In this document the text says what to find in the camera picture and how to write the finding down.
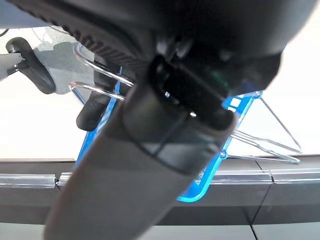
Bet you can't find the blue plastic shopping basket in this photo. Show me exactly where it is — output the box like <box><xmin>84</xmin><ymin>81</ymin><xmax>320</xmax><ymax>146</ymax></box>
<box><xmin>68</xmin><ymin>44</ymin><xmax>302</xmax><ymax>205</ymax></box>

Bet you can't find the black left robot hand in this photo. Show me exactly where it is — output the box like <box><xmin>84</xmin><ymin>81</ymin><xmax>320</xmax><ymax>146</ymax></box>
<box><xmin>7</xmin><ymin>0</ymin><xmax>318</xmax><ymax>240</ymax></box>

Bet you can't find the black low base shelf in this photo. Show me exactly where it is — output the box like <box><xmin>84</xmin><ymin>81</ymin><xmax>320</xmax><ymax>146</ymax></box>
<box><xmin>0</xmin><ymin>153</ymin><xmax>320</xmax><ymax>240</ymax></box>

